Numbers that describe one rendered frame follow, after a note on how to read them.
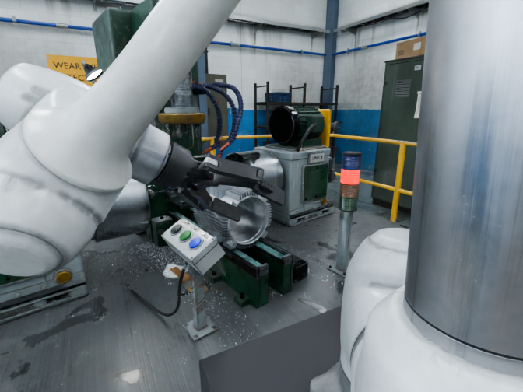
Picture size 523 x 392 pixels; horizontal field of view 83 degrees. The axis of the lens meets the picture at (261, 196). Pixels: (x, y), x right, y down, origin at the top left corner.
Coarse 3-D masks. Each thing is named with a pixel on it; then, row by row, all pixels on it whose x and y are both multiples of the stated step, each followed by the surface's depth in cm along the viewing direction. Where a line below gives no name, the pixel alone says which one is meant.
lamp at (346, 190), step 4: (340, 184) 97; (344, 184) 95; (348, 184) 94; (352, 184) 94; (356, 184) 94; (340, 188) 97; (344, 188) 95; (348, 188) 94; (352, 188) 94; (356, 188) 95; (340, 192) 97; (344, 192) 95; (348, 192) 95; (352, 192) 94; (356, 192) 95; (344, 196) 96; (348, 196) 95; (352, 196) 95; (356, 196) 96
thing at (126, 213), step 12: (132, 180) 97; (132, 192) 95; (144, 192) 97; (120, 204) 93; (132, 204) 95; (144, 204) 97; (108, 216) 91; (120, 216) 93; (132, 216) 96; (144, 216) 99; (108, 228) 93; (120, 228) 96; (132, 228) 99; (144, 228) 103; (96, 240) 96
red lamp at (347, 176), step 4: (344, 172) 94; (348, 172) 93; (352, 172) 93; (356, 172) 93; (344, 176) 94; (348, 176) 93; (352, 176) 93; (356, 176) 93; (344, 180) 95; (348, 180) 94; (352, 180) 93; (356, 180) 94
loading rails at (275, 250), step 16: (192, 208) 133; (224, 256) 94; (240, 256) 90; (256, 256) 98; (272, 256) 91; (288, 256) 88; (224, 272) 96; (240, 272) 88; (256, 272) 81; (272, 272) 93; (288, 272) 90; (240, 288) 90; (256, 288) 83; (272, 288) 94; (288, 288) 92; (240, 304) 85; (256, 304) 84
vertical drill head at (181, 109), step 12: (180, 84) 109; (180, 96) 110; (192, 96) 114; (168, 108) 110; (180, 108) 109; (192, 108) 111; (168, 120) 108; (180, 120) 108; (192, 120) 109; (204, 120) 115; (168, 132) 118; (180, 132) 111; (180, 144) 113
